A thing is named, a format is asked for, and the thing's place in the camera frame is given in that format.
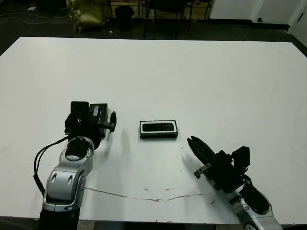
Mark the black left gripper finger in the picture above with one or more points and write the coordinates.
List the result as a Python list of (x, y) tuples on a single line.
[(113, 119)]

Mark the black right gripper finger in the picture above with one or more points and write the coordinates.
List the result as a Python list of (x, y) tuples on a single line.
[(199, 153), (206, 148)]

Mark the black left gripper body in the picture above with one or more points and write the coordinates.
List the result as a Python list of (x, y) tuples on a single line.
[(81, 127)]

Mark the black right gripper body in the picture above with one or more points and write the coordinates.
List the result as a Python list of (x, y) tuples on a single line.
[(223, 172)]

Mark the black box lid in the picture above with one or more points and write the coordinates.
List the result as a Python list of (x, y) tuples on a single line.
[(102, 112)]

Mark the slim black camera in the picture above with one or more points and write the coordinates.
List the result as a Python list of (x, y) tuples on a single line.
[(158, 127)]

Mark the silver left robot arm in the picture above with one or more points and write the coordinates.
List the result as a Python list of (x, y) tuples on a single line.
[(64, 177)]

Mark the black box base white insert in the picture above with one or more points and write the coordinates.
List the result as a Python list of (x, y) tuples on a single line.
[(158, 136)]

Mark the black trash bin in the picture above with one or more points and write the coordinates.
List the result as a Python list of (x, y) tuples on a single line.
[(124, 18)]

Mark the yellow-green plastic bag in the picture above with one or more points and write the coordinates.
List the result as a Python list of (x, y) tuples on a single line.
[(86, 15)]

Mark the black office chair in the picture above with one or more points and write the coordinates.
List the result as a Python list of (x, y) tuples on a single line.
[(165, 7)]

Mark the white paper sheet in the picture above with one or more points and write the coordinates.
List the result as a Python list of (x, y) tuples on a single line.
[(31, 8)]

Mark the wooden crates stack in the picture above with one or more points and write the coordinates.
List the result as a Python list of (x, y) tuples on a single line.
[(201, 9)]

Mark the white door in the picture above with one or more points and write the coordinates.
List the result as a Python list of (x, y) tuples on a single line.
[(299, 28)]

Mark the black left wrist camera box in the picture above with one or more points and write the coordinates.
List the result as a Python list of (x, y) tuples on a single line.
[(80, 109)]

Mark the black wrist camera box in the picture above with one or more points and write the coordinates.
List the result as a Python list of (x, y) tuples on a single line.
[(242, 157), (80, 109)]

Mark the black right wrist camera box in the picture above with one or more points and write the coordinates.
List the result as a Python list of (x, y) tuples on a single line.
[(242, 157)]

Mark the black round wall knob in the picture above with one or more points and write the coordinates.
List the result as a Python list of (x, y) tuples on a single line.
[(259, 19)]

